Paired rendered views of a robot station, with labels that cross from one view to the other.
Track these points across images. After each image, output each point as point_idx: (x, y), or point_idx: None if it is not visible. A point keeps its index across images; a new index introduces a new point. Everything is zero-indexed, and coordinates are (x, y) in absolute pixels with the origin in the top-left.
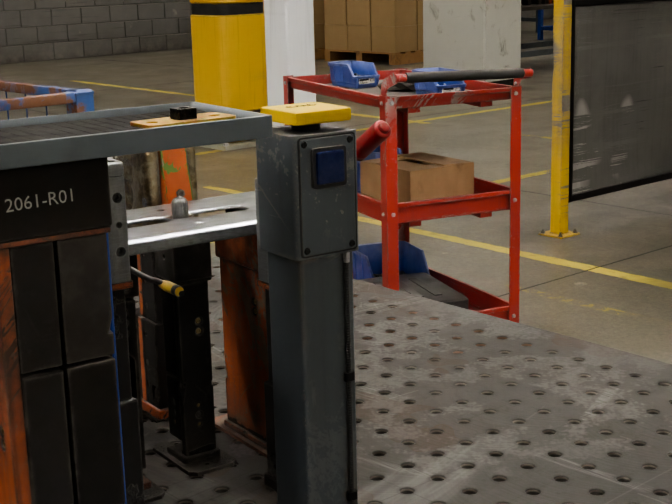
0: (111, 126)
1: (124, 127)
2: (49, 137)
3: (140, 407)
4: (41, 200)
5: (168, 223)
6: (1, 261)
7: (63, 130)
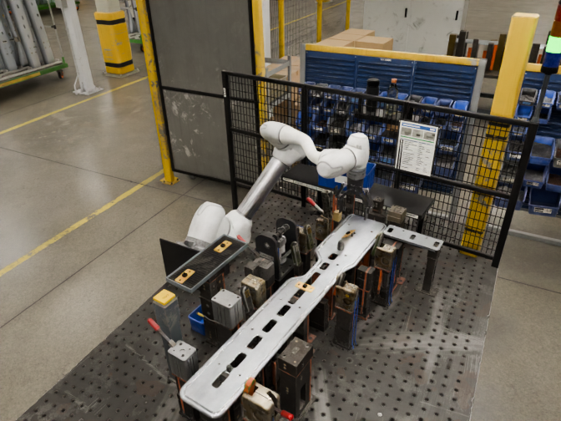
0: (198, 271)
1: (194, 270)
2: (204, 261)
3: None
4: None
5: (228, 361)
6: None
7: (205, 266)
